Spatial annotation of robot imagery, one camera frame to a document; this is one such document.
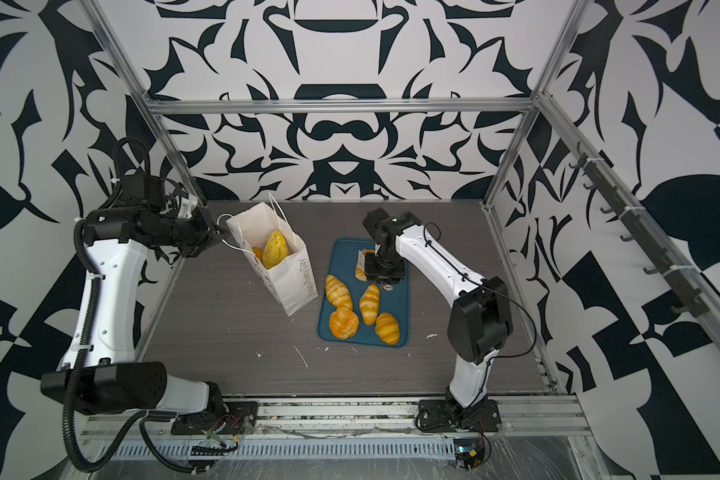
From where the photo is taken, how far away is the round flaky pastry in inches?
33.9

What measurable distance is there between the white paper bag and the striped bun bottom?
0.22 meters

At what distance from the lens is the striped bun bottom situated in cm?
86

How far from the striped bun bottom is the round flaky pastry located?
0.06 metres

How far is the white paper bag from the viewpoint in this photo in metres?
0.76
